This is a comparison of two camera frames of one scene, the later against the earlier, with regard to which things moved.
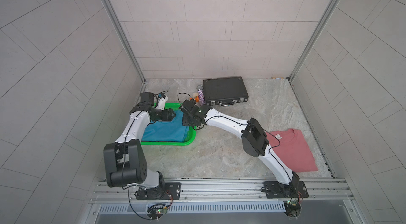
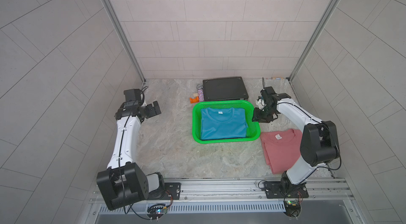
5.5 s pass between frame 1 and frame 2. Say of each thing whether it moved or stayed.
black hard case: stayed
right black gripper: moved
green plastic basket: moved
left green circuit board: stayed
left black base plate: stayed
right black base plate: stayed
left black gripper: moved
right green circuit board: stayed
